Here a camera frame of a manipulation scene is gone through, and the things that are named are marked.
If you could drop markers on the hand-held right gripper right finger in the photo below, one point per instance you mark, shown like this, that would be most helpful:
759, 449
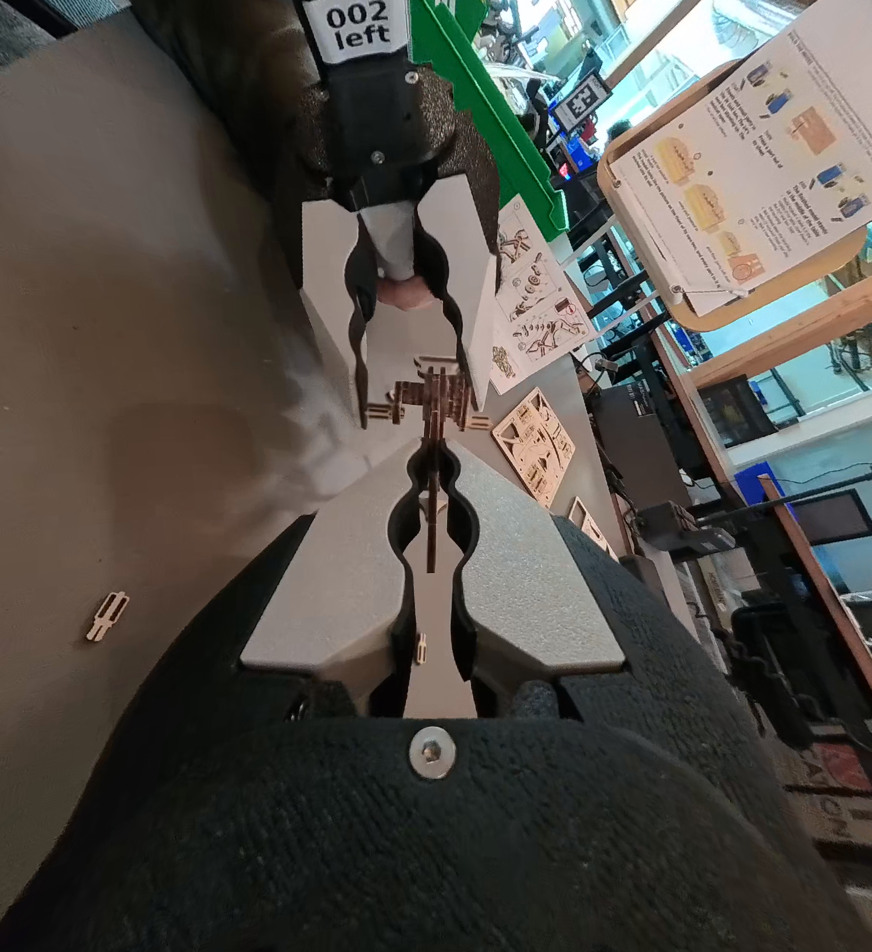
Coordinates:
540, 595

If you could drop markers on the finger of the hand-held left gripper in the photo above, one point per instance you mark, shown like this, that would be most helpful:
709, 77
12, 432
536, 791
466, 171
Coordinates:
465, 245
324, 275

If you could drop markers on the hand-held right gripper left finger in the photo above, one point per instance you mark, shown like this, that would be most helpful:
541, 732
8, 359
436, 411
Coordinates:
324, 595

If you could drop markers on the wooden model frame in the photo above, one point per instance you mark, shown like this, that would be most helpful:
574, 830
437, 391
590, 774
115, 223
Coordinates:
433, 520

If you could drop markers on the wooden gear axle assembly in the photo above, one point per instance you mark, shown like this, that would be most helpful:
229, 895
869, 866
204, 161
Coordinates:
436, 398

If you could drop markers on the person's left forearm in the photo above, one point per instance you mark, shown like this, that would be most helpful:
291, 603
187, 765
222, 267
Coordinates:
242, 59

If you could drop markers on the wooden parts sheet curved cutout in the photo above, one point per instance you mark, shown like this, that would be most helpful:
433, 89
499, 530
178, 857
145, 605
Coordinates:
592, 524

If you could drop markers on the wooden parts sheet slotted strips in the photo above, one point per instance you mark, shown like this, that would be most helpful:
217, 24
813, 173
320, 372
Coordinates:
510, 439

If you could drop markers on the person's left hand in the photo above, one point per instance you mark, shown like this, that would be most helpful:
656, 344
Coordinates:
406, 294

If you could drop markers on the assembly instruction booklet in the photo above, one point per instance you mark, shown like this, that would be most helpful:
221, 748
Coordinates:
540, 297

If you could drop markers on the small wooden pin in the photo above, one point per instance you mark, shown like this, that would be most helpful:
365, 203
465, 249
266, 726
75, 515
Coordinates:
101, 625
422, 648

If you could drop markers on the large green plastic bin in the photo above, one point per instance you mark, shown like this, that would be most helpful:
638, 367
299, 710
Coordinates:
495, 134

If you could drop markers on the grey power adapter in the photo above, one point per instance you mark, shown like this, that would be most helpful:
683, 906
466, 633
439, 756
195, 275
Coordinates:
681, 529

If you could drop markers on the black flat box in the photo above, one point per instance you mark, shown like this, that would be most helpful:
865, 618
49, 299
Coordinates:
636, 446

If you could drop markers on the black and white marker board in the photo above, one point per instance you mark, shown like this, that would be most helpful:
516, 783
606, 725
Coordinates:
581, 100

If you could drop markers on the blue plastic bin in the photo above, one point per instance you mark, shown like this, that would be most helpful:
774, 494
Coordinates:
755, 480

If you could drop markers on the black tripod stand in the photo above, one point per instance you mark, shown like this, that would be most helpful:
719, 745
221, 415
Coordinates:
815, 487

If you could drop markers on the desk with brown edge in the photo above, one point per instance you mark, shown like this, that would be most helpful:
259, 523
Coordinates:
837, 617

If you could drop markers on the dark monitor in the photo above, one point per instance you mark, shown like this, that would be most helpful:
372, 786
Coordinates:
837, 518

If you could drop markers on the wooden clipboard stand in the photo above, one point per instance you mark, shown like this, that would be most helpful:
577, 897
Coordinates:
778, 305

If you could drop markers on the printed instruction sheet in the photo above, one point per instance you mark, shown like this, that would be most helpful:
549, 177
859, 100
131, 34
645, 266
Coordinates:
778, 149

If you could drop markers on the brown cardboard boxes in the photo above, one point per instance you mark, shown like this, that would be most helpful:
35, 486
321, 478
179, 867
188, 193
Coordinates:
845, 788

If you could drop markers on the wooden support post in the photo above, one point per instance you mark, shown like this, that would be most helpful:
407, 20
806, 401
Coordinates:
815, 327

